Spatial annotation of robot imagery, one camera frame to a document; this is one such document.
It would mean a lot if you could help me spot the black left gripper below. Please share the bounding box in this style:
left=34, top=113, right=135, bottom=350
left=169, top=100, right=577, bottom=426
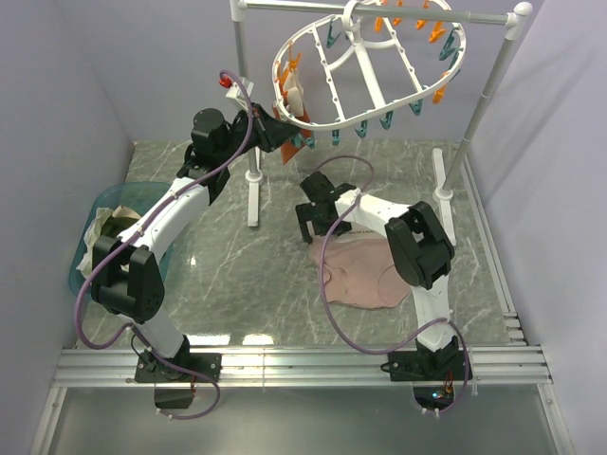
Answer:
left=218, top=102, right=300, bottom=165

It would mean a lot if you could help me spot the orange underwear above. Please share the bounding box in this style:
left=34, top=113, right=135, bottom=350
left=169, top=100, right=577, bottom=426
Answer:
left=272, top=75, right=317, bottom=166

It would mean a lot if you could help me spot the pink underwear white waistband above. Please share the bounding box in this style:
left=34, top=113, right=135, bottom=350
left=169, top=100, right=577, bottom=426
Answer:
left=309, top=230, right=411, bottom=310

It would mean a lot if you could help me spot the white oval clip hanger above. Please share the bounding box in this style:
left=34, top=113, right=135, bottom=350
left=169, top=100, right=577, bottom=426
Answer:
left=271, top=1, right=467, bottom=148

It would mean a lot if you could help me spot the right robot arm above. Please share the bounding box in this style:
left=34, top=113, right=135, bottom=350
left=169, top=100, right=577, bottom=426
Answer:
left=296, top=172, right=459, bottom=381

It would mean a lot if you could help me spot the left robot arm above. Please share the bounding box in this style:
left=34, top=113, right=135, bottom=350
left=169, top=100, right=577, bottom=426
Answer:
left=90, top=103, right=300, bottom=381

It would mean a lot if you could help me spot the white rack foot left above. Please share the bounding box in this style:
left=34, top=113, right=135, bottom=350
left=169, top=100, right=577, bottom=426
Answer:
left=245, top=148, right=264, bottom=228

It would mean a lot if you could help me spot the white rack foot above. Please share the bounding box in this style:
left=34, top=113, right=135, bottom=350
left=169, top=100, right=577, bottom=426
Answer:
left=245, top=148, right=264, bottom=228
left=432, top=148, right=456, bottom=246

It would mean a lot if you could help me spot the white rack foot right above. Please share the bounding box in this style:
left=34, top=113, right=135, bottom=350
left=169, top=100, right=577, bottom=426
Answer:
left=432, top=148, right=456, bottom=246

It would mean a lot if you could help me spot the teal plastic basket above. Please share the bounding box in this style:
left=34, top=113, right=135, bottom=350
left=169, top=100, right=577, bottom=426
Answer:
left=68, top=182, right=170, bottom=296

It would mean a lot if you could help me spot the pile of clothes in basket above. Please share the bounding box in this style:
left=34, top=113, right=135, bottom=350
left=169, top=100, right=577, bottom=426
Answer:
left=76, top=205, right=141, bottom=279

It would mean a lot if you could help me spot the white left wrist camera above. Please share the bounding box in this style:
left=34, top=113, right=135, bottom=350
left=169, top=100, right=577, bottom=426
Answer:
left=219, top=72, right=254, bottom=111

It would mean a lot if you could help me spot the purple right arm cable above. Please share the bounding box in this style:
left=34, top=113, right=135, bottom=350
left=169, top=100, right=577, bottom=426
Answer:
left=310, top=155, right=471, bottom=412

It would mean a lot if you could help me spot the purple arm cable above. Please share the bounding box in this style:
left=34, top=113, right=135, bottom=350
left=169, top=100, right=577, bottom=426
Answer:
left=310, top=155, right=471, bottom=412
left=74, top=69, right=260, bottom=420

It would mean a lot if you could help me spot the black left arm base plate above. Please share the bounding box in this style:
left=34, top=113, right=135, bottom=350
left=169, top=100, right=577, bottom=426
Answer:
left=134, top=352, right=222, bottom=384

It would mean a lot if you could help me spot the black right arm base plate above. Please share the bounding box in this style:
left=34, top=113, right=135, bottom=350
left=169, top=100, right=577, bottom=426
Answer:
left=380, top=351, right=473, bottom=382

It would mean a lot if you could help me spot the aluminium rail front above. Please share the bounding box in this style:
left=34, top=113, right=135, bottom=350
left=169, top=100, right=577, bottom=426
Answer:
left=51, top=345, right=553, bottom=389

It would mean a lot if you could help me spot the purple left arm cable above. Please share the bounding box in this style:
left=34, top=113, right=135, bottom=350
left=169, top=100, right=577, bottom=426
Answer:
left=74, top=69, right=260, bottom=420

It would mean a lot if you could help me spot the silver clothes rack frame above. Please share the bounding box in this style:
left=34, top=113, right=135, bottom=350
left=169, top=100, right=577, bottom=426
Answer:
left=230, top=1, right=533, bottom=198

